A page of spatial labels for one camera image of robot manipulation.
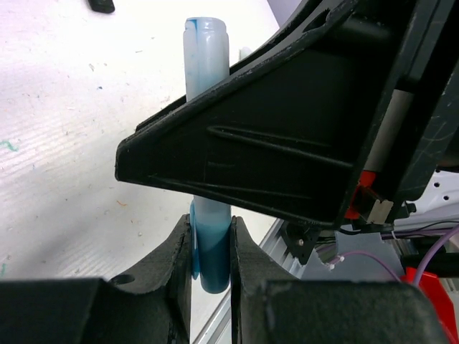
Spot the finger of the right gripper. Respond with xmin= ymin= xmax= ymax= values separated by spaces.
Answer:
xmin=114 ymin=0 xmax=420 ymax=230

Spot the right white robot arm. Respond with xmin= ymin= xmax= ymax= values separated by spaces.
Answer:
xmin=115 ymin=1 xmax=458 ymax=227

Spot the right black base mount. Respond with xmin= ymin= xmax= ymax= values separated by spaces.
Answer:
xmin=280 ymin=221 xmax=322 ymax=265

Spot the green-capped black highlighter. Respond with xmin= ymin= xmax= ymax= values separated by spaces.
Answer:
xmin=88 ymin=0 xmax=115 ymax=14

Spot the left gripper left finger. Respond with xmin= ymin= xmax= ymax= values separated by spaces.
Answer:
xmin=1 ymin=215 xmax=192 ymax=343

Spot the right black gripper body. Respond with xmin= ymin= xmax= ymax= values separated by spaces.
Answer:
xmin=349 ymin=1 xmax=458 ymax=219

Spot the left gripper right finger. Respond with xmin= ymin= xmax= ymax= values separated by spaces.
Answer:
xmin=230 ymin=217 xmax=448 ymax=343

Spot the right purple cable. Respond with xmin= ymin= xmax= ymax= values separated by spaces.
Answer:
xmin=322 ymin=225 xmax=459 ymax=287

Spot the blue translucent pen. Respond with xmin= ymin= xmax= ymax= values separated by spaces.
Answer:
xmin=183 ymin=16 xmax=232 ymax=294

